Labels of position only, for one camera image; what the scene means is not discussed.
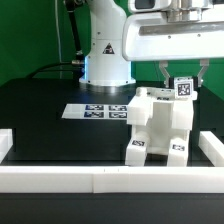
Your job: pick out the white front fence bar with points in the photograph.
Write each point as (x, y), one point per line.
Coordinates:
(56, 179)

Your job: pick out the white marker base plate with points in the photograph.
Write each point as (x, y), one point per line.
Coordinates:
(95, 111)

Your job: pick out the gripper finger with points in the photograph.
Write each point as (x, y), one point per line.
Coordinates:
(169, 80)
(201, 73)

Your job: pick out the white chair back frame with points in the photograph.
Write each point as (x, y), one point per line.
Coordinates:
(161, 107)

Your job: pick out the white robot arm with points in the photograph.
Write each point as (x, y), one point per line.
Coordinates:
(105, 66)

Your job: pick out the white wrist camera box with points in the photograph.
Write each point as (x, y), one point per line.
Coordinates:
(140, 6)

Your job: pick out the white left fence bar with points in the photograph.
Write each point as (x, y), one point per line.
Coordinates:
(6, 142)

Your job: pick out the white fence bar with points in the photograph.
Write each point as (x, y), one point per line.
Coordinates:
(6, 142)
(212, 147)
(56, 179)

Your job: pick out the white chair seat part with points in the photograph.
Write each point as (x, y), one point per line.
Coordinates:
(159, 137)

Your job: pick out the white right fence bar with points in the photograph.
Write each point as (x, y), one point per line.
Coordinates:
(212, 147)

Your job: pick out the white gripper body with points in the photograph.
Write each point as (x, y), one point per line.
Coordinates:
(150, 37)

